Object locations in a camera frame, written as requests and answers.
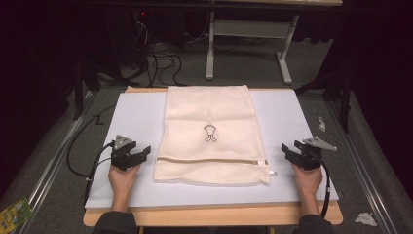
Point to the small white plastic scrap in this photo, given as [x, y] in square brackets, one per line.
[321, 123]

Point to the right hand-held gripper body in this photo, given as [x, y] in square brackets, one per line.
[310, 156]

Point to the person's left hand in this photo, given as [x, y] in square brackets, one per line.
[122, 180]

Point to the cream mesh laundry bag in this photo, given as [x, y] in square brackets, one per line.
[207, 110]

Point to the green printed packet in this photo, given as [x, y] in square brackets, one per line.
[14, 214]

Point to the white metal desk frame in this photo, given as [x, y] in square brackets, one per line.
[250, 28]

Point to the black stand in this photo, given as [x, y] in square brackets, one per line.
[79, 94]
[345, 97]

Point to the white table mat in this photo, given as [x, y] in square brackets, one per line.
[136, 110]

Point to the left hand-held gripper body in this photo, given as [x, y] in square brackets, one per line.
[120, 157]

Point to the metal floor rail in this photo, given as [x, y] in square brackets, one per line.
[55, 152]
[360, 165]

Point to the wooden table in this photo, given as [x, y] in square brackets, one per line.
[211, 216]

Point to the crumpled white tissue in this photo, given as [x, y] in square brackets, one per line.
[366, 219]

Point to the person's right hand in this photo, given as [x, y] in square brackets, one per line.
[308, 182]

